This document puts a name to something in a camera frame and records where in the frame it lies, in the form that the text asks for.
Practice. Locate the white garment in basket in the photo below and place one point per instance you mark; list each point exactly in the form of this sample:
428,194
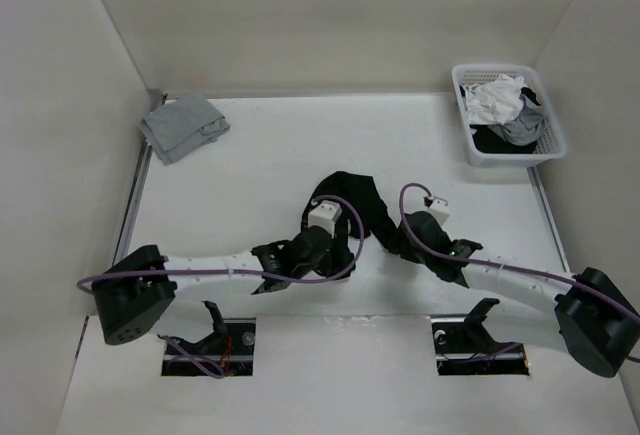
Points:
494,103

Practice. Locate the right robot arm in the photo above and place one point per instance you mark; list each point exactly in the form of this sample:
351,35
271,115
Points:
585,316

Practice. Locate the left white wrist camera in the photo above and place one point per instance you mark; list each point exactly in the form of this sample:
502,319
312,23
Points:
325,215

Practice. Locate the folded grey tank top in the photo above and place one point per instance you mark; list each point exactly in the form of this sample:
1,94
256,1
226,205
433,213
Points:
177,129

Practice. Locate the right metal table rail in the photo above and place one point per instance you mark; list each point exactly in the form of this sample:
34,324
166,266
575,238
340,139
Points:
550,222

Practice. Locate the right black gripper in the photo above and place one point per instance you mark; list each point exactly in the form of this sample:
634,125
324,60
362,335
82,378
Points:
403,244

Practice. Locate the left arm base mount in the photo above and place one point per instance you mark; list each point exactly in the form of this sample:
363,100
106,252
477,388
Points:
228,355

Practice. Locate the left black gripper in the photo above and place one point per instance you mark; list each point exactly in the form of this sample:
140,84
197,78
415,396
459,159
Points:
336,256

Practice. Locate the white plastic laundry basket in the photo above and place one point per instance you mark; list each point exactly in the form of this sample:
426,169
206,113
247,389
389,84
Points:
551,144

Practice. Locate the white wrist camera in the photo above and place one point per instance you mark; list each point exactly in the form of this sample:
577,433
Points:
438,208
325,215

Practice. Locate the left metal table rail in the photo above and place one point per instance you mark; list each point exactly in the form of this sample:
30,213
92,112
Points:
132,201

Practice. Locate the metal table rail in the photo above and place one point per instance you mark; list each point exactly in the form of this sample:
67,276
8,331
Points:
550,222
132,201

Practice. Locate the black tank top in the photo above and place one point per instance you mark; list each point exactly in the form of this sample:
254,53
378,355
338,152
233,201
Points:
361,192

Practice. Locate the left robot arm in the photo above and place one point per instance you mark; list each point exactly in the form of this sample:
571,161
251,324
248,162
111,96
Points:
143,291

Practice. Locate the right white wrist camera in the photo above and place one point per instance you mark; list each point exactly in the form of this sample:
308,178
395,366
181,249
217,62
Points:
438,208

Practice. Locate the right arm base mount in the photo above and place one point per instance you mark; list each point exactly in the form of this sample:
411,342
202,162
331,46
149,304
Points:
465,349

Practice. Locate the black garment in basket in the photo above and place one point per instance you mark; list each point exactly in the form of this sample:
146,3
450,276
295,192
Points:
486,138

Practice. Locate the grey garment in basket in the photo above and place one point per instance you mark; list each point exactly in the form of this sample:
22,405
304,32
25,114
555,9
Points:
525,129

